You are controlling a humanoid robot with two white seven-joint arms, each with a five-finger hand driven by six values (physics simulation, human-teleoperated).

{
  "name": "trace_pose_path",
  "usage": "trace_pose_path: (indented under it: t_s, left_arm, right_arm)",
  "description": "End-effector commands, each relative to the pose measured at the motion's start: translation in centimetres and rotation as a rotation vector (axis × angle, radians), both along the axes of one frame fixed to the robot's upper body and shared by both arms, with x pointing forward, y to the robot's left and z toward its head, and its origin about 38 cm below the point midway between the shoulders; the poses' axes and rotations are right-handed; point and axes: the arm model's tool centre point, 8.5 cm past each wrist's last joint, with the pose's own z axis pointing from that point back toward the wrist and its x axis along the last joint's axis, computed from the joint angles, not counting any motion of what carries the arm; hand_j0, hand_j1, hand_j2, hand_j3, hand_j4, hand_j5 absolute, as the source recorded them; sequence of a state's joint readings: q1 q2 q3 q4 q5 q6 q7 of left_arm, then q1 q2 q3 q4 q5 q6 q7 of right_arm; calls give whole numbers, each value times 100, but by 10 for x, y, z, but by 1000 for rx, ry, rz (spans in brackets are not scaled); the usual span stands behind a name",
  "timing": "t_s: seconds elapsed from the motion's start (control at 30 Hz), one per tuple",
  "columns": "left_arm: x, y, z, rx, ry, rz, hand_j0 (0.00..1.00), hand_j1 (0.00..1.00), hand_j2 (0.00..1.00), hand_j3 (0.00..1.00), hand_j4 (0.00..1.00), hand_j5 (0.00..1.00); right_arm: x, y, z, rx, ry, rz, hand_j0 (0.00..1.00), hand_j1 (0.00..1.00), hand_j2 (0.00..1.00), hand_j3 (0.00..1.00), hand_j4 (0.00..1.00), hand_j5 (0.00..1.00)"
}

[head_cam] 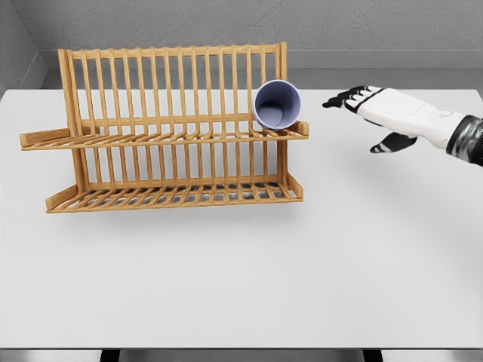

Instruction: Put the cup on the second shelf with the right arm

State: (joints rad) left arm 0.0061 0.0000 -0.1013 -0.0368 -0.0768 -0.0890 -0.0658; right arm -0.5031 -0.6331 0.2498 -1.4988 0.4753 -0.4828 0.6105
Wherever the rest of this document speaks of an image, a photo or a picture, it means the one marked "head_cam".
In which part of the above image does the wooden two-tier dish rack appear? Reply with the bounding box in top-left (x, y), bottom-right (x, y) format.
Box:
top-left (20, 41), bottom-right (310, 214)

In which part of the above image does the lavender blue cup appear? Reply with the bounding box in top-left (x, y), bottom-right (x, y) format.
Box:
top-left (253, 79), bottom-right (302, 131)

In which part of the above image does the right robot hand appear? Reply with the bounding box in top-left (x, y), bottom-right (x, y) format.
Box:
top-left (321, 85), bottom-right (427, 155)

